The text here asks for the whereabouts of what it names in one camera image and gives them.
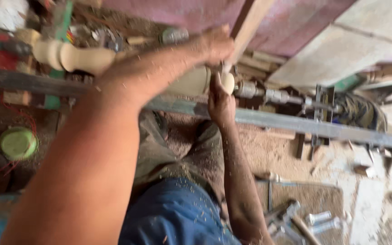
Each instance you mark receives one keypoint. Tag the person's right hand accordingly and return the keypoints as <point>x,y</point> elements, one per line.
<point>220,105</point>

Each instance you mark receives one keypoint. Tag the person's left hand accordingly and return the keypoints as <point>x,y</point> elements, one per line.
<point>213,44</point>

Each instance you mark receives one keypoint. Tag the person's right fingers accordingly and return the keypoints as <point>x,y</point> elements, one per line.
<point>215,85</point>

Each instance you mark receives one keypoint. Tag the person's left fingers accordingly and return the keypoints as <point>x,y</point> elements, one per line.
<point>226,42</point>

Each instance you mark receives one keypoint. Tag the long wooden stick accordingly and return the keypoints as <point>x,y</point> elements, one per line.
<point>250,27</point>

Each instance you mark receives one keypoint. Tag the pale wooden spindle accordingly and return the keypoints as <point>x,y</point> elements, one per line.
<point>87,59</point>

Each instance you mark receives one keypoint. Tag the pink painted board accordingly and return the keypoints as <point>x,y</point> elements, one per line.
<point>196,13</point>

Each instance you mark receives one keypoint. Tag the grey round metal can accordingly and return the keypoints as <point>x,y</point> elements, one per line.
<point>174,35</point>

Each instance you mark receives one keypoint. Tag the metal lathe tailstock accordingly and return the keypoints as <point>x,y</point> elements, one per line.
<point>277,96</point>

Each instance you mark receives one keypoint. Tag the person's grey trousers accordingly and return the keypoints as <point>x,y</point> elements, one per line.
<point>168,156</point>

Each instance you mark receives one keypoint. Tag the large pale wooden board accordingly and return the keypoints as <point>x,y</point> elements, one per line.
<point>345,44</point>

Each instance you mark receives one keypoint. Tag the person's blue shirt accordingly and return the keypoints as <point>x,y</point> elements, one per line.
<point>175,214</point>

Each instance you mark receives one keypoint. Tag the camouflage cloth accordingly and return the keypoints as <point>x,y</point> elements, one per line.
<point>359,110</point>

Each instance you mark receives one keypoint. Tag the heap of metal tools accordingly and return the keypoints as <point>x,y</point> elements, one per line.
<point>284,221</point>

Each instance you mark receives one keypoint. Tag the round green plastic lid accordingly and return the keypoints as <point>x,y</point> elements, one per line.
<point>17,143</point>

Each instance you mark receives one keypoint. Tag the white block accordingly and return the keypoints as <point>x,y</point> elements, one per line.
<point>10,13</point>

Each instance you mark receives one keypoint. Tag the grey metal lathe rail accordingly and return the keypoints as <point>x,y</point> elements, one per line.
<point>284,122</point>

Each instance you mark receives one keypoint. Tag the green lathe frame post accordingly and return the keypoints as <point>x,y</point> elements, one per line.
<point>60,27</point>

